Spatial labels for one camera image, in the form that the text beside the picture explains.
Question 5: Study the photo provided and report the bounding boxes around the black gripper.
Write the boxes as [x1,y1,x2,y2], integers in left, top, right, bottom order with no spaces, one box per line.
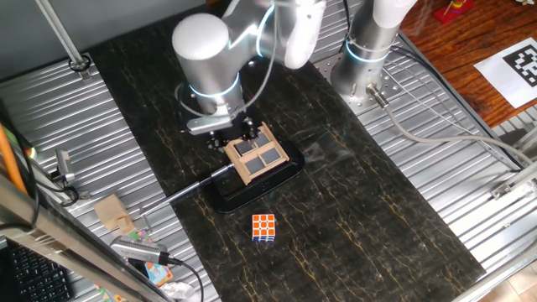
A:
[206,117,260,153]

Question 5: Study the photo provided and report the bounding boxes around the small wooden sliding window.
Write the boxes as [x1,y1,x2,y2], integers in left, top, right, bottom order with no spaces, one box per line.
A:
[222,121,290,186]

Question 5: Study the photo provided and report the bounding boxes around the black C-clamp with steel screw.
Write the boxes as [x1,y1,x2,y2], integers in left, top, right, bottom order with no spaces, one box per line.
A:
[140,136,306,215]

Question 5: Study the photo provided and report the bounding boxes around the orange white Rubik's cube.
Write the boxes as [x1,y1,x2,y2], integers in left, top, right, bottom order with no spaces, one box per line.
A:
[251,213,277,243]

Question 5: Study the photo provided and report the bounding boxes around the black marble pattern mat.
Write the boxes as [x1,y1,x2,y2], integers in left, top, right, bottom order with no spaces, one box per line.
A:
[90,0,487,302]

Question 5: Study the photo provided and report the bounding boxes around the plain wooden toy block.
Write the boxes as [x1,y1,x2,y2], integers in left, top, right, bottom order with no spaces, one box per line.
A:
[92,193,138,235]

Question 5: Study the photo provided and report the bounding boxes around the colourful picture cards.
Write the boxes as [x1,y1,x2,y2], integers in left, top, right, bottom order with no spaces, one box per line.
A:
[125,228,174,289]

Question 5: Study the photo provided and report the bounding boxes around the crumpled white plastic wrap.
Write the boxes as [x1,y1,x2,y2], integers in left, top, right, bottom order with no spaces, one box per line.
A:
[160,280,196,301]

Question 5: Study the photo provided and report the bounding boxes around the thin metal stand pole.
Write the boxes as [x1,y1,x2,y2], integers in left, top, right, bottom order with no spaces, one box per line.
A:
[35,0,93,81]

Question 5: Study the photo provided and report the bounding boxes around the orange pole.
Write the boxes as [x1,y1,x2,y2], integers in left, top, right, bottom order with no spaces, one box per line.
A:
[0,123,29,196]

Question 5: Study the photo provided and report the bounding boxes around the black computer keyboard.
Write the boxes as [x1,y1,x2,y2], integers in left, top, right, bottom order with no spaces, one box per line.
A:
[7,244,76,302]

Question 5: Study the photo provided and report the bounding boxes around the brown wooden table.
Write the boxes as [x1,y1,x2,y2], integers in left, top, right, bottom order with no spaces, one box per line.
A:
[398,0,537,129]

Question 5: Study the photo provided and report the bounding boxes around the white paper with black marker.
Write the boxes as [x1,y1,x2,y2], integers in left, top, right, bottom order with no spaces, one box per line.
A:
[473,36,537,109]

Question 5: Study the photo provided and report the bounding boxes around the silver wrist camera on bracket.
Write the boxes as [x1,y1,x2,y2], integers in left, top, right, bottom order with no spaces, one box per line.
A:
[185,113,235,136]

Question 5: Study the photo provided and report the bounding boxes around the silver depth camera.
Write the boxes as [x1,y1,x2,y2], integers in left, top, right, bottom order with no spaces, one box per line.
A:
[109,235,171,266]

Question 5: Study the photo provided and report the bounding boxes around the black camera cable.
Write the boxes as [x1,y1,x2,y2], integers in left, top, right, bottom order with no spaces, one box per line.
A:
[166,256,206,302]

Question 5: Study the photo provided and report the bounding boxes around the small silver camera on mount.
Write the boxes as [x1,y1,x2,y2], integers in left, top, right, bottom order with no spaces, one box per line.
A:
[54,149,76,185]

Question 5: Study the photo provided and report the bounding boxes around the black cable along table edge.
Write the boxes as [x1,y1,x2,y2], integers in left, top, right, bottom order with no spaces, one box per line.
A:
[389,44,524,171]

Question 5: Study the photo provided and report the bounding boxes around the aluminium frame beam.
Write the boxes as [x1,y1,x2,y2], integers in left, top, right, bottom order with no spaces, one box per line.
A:
[0,174,175,302]

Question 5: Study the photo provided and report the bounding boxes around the thick grey robot base cable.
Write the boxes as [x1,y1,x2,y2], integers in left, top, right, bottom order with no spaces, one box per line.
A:
[365,82,537,169]

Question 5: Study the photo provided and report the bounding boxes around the red ring stacking toy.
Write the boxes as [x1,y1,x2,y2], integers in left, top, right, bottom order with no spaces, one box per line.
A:
[433,0,475,25]

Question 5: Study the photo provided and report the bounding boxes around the metal corner bracket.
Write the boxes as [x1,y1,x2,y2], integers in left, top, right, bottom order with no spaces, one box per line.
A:
[489,161,537,201]

